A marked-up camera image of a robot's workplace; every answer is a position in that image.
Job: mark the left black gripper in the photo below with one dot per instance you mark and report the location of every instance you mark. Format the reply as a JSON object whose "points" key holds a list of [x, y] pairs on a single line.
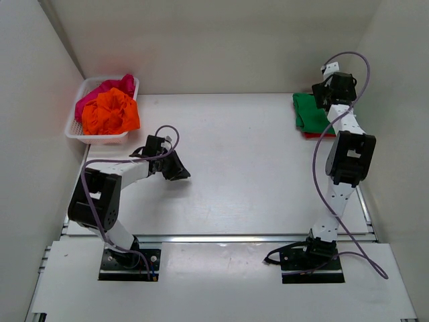
{"points": [[178, 170]]}

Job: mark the aluminium rail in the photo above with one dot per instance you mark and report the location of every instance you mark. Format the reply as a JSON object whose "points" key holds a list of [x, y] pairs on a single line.
{"points": [[221, 239]]}

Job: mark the pink t shirt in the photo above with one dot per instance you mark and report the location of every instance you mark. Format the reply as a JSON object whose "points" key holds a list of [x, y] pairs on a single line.
{"points": [[126, 84]]}

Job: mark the folded red t shirt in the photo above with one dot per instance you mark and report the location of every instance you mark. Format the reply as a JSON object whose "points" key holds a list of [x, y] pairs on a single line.
{"points": [[308, 135]]}

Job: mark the orange t shirt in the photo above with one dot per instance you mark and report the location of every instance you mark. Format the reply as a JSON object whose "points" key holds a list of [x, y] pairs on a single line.
{"points": [[111, 113]]}

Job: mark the green t shirt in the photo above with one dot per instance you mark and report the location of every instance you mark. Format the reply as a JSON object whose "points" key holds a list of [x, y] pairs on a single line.
{"points": [[308, 117]]}

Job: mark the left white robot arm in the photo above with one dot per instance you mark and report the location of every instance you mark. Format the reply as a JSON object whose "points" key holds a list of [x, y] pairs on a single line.
{"points": [[96, 198]]}

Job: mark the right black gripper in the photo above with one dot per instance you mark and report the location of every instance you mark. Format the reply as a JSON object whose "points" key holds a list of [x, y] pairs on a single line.
{"points": [[319, 90]]}

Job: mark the white plastic basket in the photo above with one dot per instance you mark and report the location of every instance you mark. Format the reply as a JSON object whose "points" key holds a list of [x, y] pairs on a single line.
{"points": [[73, 128]]}

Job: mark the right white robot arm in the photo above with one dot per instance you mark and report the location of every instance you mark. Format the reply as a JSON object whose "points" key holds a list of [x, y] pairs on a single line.
{"points": [[346, 166]]}

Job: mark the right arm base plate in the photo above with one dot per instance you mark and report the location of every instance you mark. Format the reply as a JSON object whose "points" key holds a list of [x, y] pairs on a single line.
{"points": [[299, 266]]}

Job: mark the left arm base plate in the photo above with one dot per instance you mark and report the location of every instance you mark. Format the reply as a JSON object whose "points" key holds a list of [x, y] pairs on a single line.
{"points": [[128, 267]]}

